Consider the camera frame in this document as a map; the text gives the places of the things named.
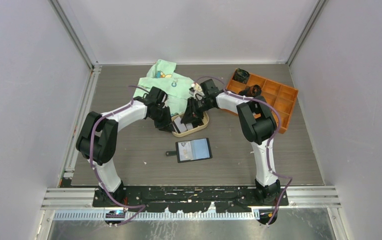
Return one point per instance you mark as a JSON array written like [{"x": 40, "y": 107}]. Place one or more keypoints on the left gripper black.
[{"x": 166, "y": 125}]

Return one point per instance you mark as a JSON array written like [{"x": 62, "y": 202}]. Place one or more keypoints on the white striped card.
[{"x": 181, "y": 127}]

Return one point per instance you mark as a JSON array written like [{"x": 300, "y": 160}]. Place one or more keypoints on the slotted metal cable duct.
[{"x": 119, "y": 215}]

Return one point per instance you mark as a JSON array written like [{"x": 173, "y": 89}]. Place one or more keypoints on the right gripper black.
[{"x": 191, "y": 115}]

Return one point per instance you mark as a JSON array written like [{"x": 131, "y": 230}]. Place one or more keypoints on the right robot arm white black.
[{"x": 259, "y": 124}]

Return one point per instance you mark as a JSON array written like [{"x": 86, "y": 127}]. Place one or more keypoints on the beige oval tray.
[{"x": 204, "y": 124}]

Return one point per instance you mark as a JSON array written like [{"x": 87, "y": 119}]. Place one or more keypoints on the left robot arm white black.
[{"x": 98, "y": 136}]

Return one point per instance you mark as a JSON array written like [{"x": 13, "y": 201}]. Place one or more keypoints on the rolled dark belt back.
[{"x": 241, "y": 76}]

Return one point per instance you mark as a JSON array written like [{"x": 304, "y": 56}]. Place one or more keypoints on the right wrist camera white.
[{"x": 196, "y": 90}]

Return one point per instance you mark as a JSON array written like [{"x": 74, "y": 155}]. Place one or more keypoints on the green cartoon print cloth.
[{"x": 163, "y": 76}]

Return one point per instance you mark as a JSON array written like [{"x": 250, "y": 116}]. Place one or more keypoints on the orange compartment organizer tray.
[{"x": 280, "y": 96}]

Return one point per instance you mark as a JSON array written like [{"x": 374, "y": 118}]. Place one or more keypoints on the black leather card holder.
[{"x": 191, "y": 150}]

